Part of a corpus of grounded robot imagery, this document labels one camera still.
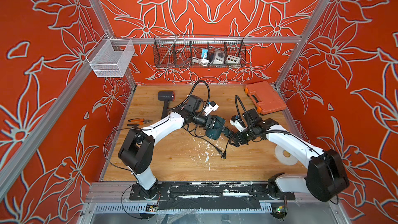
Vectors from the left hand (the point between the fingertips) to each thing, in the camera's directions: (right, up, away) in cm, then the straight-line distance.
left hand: (221, 127), depth 75 cm
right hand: (+7, -8, +7) cm, 12 cm away
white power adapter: (+1, +40, +16) cm, 43 cm away
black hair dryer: (-33, +16, +29) cm, 47 cm away
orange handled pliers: (-51, -1, +22) cm, 55 cm away
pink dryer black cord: (0, -15, +11) cm, 18 cm away
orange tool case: (+35, +15, +31) cm, 50 cm away
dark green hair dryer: (-2, 0, -4) cm, 4 cm away
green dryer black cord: (+3, -17, +8) cm, 19 cm away
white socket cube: (+10, +39, +19) cm, 45 cm away
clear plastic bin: (-66, +40, +17) cm, 79 cm away
